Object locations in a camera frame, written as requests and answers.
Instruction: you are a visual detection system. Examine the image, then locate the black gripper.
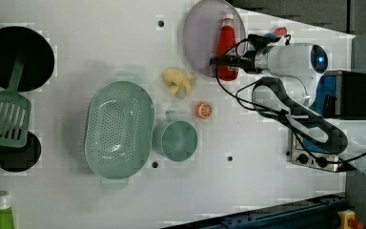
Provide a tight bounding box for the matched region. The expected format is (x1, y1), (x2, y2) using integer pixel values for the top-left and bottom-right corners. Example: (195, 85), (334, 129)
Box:
(209, 51), (257, 73)

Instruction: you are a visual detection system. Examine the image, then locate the red ketchup bottle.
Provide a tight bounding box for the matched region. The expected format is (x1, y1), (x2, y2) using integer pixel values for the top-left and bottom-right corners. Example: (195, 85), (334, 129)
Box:
(216, 13), (238, 81)

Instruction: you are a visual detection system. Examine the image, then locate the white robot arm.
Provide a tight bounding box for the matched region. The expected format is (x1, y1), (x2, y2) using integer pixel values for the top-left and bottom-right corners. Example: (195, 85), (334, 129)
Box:
(209, 43), (366, 176)

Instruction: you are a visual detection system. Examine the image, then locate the grey round plate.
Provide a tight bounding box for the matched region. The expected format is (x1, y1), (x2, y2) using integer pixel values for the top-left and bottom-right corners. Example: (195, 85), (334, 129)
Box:
(183, 0), (247, 77)

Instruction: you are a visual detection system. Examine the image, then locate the small blue bowl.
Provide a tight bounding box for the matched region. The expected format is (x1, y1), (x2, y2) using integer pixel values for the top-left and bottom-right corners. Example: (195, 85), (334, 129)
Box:
(264, 32), (277, 39)

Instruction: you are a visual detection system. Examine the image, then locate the red toy fruit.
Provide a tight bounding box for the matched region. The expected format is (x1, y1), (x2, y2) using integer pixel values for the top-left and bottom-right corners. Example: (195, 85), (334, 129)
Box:
(274, 27), (288, 36)

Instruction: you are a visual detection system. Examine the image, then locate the orange slice toy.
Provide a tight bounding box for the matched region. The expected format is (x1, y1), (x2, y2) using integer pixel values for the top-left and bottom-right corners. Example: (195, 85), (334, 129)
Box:
(194, 102), (213, 119)

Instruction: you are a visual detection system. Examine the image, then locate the yellow toy banana bunch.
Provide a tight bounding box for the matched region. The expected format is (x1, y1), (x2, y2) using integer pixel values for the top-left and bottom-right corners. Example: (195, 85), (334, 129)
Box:
(161, 68), (196, 96)

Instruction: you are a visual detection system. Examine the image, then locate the green cup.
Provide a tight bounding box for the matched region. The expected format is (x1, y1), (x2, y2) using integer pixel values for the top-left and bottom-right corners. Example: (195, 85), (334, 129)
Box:
(152, 111), (198, 162)

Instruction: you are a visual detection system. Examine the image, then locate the green perforated colander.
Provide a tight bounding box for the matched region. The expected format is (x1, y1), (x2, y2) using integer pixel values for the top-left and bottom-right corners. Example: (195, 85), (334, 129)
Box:
(84, 81), (154, 179)

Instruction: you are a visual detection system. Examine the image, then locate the yellow red clamp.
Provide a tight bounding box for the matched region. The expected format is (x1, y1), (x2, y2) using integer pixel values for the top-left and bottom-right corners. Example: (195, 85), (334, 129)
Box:
(337, 210), (364, 229)

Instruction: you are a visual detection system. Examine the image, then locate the green slotted spatula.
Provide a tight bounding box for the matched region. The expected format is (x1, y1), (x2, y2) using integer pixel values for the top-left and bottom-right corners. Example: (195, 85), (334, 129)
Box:
(0, 53), (31, 148)

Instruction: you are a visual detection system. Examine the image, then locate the large black round pan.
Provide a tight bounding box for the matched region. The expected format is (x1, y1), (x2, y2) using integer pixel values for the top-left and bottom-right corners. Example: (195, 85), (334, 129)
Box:
(0, 26), (55, 92)

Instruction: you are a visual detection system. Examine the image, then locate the green bottle white cap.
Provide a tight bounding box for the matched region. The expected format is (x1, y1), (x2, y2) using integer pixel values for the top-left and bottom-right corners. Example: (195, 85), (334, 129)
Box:
(0, 191), (14, 229)

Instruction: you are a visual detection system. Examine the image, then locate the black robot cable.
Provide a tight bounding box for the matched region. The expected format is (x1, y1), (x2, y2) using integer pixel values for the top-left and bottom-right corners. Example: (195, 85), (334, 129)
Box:
(214, 33), (366, 166)

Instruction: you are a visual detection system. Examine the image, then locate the blue metal rail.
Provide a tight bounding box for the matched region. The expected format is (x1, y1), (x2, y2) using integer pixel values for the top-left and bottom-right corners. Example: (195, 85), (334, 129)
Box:
(162, 195), (349, 229)

